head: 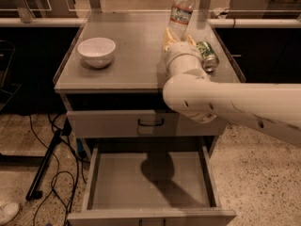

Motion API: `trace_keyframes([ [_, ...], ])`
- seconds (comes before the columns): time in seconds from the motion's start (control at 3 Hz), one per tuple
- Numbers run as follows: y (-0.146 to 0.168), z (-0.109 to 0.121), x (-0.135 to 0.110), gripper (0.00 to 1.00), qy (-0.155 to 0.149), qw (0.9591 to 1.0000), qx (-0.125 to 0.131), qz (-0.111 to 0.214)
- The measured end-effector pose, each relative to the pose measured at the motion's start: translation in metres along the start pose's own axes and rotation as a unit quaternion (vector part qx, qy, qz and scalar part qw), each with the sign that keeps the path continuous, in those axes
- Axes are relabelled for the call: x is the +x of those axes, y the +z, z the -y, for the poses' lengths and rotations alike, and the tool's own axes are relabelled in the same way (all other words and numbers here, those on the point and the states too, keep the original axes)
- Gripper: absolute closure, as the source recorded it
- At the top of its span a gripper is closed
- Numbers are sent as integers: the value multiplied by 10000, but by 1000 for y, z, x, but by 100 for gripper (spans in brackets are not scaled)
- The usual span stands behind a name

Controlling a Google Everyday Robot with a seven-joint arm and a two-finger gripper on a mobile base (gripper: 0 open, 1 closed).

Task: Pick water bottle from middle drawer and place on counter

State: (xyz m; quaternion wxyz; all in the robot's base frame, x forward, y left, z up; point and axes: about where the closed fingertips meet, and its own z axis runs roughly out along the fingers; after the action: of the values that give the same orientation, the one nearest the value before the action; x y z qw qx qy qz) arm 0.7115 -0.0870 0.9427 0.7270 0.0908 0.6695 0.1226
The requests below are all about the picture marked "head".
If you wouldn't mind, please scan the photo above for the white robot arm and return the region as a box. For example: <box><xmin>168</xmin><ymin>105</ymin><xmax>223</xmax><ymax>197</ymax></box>
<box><xmin>163</xmin><ymin>30</ymin><xmax>301</xmax><ymax>146</ymax></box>

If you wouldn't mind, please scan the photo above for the white counter rail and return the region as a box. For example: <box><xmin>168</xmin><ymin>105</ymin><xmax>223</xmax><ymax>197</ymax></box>
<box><xmin>0</xmin><ymin>18</ymin><xmax>301</xmax><ymax>28</ymax></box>

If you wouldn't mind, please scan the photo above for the black floor cable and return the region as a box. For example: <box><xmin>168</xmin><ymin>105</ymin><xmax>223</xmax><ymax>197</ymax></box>
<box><xmin>28</xmin><ymin>113</ymin><xmax>89</xmax><ymax>226</ymax></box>

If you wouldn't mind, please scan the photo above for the grey metal drawer cabinet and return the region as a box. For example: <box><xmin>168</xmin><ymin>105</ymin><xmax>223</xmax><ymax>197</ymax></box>
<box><xmin>52</xmin><ymin>10</ymin><xmax>246</xmax><ymax>226</ymax></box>

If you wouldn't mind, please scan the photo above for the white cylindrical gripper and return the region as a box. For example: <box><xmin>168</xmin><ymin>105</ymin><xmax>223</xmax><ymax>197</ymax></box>
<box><xmin>162</xmin><ymin>27</ymin><xmax>208</xmax><ymax>79</ymax></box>

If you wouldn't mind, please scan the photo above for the black metal stand leg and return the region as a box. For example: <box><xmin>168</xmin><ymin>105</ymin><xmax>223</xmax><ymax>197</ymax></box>
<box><xmin>25</xmin><ymin>129</ymin><xmax>62</xmax><ymax>201</ymax></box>

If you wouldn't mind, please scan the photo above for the open middle drawer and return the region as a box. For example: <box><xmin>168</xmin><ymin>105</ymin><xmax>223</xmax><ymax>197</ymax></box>
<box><xmin>68</xmin><ymin>147</ymin><xmax>236</xmax><ymax>226</ymax></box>

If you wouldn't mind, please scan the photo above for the white ceramic bowl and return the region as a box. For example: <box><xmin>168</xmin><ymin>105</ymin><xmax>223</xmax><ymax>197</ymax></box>
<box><xmin>77</xmin><ymin>38</ymin><xmax>116</xmax><ymax>68</ymax></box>

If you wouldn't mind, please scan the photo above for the green soda can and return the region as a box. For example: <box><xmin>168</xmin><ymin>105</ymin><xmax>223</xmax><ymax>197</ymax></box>
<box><xmin>197</xmin><ymin>40</ymin><xmax>219</xmax><ymax>73</ymax></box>

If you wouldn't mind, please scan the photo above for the closed top drawer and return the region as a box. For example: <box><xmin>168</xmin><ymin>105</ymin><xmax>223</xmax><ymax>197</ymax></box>
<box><xmin>67</xmin><ymin>110</ymin><xmax>227</xmax><ymax>138</ymax></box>

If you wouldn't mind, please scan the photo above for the clear plastic water bottle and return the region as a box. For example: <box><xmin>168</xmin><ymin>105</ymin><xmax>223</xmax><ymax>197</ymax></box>
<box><xmin>168</xmin><ymin>0</ymin><xmax>196</xmax><ymax>40</ymax></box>

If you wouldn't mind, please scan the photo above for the black drawer handle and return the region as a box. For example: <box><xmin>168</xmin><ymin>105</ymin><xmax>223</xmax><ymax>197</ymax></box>
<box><xmin>137</xmin><ymin>119</ymin><xmax>165</xmax><ymax>127</ymax></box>

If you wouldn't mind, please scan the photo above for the white shoe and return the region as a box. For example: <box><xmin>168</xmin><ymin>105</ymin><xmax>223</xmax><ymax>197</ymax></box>
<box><xmin>0</xmin><ymin>202</ymin><xmax>20</xmax><ymax>226</ymax></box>

